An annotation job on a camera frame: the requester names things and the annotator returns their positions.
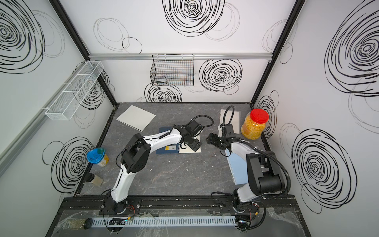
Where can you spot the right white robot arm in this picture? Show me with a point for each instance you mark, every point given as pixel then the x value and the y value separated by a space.
pixel 266 175

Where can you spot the cornflakes jar with red lid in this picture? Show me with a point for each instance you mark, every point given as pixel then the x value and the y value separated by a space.
pixel 254 124

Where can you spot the light blue spiral notebook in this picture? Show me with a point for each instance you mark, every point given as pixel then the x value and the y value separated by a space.
pixel 238 168

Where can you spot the small black cap bottle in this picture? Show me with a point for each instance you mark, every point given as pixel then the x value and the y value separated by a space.
pixel 93 179

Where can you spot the left black frame post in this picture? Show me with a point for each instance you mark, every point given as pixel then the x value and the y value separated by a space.
pixel 64 18

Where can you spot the white slotted cable duct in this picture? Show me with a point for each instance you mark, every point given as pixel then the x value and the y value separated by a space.
pixel 170 221

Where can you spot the aluminium wall rail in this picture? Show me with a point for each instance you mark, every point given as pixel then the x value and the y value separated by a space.
pixel 180 56

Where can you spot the frosted cover white notebook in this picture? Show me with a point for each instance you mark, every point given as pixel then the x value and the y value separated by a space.
pixel 230 117

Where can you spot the black corner frame post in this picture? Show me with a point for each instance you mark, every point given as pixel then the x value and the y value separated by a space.
pixel 278 47

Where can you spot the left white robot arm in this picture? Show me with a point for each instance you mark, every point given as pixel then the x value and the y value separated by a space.
pixel 136 154

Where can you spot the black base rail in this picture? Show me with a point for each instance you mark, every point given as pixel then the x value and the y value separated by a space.
pixel 136 205

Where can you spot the black wire basket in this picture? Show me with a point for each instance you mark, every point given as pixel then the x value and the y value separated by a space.
pixel 173 72

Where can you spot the torn lined paper page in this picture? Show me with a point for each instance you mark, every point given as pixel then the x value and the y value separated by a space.
pixel 136 118

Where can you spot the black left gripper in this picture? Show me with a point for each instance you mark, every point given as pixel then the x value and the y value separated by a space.
pixel 194 145

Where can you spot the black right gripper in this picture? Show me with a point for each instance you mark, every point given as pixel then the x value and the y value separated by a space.
pixel 214 142

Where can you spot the dark blue spiral notebook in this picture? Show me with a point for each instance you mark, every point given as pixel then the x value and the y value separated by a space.
pixel 181 148

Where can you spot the white mesh wall shelf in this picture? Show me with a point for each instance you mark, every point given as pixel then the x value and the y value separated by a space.
pixel 82 90

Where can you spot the blue lid snack cup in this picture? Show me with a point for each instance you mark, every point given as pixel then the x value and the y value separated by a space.
pixel 98 157

